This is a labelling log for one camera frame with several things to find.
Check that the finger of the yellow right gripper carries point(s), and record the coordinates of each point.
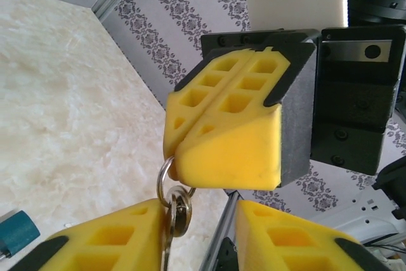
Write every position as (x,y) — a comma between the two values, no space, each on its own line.
(228,156)
(175,110)

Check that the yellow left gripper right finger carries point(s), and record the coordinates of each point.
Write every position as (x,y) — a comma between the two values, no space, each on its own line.
(253,239)

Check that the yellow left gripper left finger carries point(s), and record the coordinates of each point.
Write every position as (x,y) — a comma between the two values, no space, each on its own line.
(146,229)

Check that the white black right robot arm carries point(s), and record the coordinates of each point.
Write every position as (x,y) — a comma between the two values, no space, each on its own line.
(393,182)

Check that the white power strip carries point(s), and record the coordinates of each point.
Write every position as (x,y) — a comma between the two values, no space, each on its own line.
(364,217)

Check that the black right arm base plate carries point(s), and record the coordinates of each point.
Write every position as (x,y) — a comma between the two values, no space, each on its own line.
(226,258)

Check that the wide aluminium mounting rail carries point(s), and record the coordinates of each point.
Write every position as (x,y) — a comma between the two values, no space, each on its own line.
(219,229)

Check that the aluminium side rail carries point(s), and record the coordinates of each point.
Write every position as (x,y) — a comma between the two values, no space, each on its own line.
(139,66)

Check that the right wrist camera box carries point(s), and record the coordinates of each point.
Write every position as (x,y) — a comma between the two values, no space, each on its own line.
(355,52)

